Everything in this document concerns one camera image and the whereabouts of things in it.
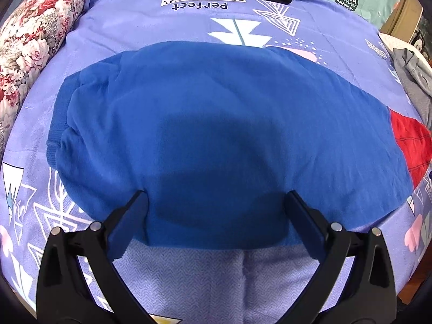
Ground floral bolster pillow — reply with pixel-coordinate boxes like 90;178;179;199
0;0;88;149

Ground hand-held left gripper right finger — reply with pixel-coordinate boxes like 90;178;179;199
284;190;397;324

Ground white cloth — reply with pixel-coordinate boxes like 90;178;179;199
378;32;432;73

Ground grey garment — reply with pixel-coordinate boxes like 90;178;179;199
391;47;432;127

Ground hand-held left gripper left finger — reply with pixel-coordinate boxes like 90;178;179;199
36;191;159;324

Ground purple printed bedsheet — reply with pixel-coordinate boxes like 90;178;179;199
0;0;432;324

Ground wooden headboard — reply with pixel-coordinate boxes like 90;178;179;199
381;0;424;44

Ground dark glass cabinet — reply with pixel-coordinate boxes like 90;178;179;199
410;27;430;56

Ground blue and red pants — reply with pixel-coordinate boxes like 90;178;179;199
47;40;432;250

